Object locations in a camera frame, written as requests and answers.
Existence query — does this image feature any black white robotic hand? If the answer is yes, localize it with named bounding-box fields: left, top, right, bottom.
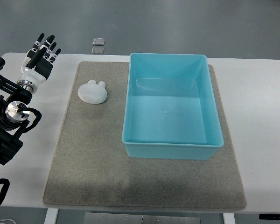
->
left=17, top=33, right=61, bottom=92

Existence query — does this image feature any white bunny toy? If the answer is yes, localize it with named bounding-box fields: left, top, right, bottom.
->
left=77, top=80, right=107, bottom=105

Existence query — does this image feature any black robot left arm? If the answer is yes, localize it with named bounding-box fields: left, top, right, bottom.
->
left=0, top=57, right=42, bottom=165

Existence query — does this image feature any blue plastic box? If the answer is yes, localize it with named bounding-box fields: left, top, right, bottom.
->
left=122, top=53, right=224, bottom=160

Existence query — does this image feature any lower floor socket plate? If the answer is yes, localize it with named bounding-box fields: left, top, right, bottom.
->
left=91, top=47, right=105, bottom=55

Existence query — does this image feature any floor socket plate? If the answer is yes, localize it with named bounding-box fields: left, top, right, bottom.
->
left=91, top=47, right=105, bottom=55
left=92, top=38, right=105, bottom=46

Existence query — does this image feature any upper floor socket plate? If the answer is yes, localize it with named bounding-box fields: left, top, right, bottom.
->
left=92, top=38, right=105, bottom=46

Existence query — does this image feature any grey felt mat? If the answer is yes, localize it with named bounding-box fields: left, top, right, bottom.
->
left=43, top=61, right=247, bottom=212

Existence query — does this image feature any white left table leg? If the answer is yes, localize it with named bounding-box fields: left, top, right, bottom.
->
left=44, top=208, right=59, bottom=224

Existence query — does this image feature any white table leg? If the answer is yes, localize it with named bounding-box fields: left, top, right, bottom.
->
left=223, top=213, right=236, bottom=224
left=44, top=208, right=59, bottom=224

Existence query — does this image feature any white right table leg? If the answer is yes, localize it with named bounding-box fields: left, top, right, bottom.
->
left=223, top=213, right=236, bottom=224

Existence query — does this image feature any black table control panel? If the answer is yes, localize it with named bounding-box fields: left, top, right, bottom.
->
left=259, top=214, right=280, bottom=220

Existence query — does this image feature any metal table base plate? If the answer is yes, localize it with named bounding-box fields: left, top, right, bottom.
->
left=84, top=212, right=201, bottom=224

